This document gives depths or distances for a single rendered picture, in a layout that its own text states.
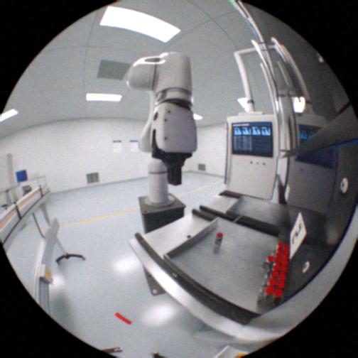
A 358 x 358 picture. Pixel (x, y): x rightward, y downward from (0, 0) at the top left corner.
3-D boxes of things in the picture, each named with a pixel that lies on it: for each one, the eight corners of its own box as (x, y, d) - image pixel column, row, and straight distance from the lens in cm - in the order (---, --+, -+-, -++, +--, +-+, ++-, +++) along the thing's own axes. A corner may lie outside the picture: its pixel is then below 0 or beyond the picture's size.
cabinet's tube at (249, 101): (258, 117, 131) (243, 57, 183) (255, 113, 118) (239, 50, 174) (245, 118, 134) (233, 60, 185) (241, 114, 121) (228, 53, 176)
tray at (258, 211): (290, 212, 77) (292, 207, 76) (294, 238, 54) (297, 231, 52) (241, 199, 77) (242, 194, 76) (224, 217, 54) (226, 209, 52)
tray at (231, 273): (294, 251, 48) (299, 243, 46) (278, 324, 33) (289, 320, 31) (216, 224, 48) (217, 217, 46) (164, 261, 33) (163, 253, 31)
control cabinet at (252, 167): (272, 195, 128) (275, 117, 131) (271, 202, 110) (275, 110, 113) (230, 186, 136) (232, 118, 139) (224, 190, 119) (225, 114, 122)
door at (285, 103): (285, 154, 100) (277, 86, 119) (296, 148, 54) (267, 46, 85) (285, 154, 100) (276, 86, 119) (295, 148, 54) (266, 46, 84)
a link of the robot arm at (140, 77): (140, 53, 57) (123, 63, 27) (179, 56, 58) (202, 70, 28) (138, 71, 58) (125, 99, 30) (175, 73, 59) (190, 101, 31)
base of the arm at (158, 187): (143, 197, 80) (140, 171, 75) (168, 194, 84) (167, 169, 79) (147, 209, 63) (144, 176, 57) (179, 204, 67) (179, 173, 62)
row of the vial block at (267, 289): (277, 253, 43) (283, 243, 40) (261, 303, 32) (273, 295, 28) (271, 251, 42) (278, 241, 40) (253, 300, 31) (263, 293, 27)
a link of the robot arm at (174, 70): (153, 86, 24) (199, 91, 26) (158, 48, 34) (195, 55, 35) (151, 103, 31) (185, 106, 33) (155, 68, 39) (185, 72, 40)
